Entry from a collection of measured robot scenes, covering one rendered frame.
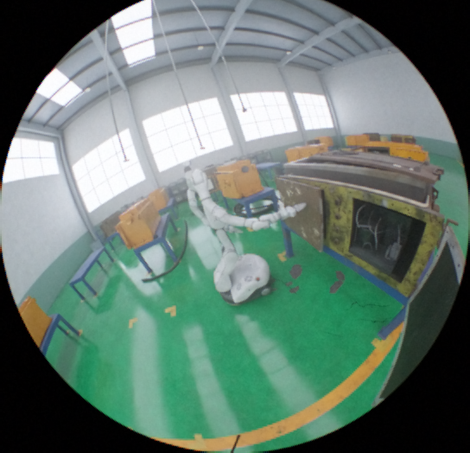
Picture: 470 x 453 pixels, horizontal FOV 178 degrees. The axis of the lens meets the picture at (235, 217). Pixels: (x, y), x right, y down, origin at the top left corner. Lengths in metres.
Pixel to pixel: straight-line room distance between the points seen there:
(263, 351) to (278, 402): 0.57
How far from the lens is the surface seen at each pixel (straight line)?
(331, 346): 1.65
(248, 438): 1.71
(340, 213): 1.16
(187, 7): 8.75
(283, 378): 1.58
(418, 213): 0.93
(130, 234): 3.39
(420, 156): 3.59
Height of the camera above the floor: 1.58
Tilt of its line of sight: 23 degrees down
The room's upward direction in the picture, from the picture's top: 19 degrees counter-clockwise
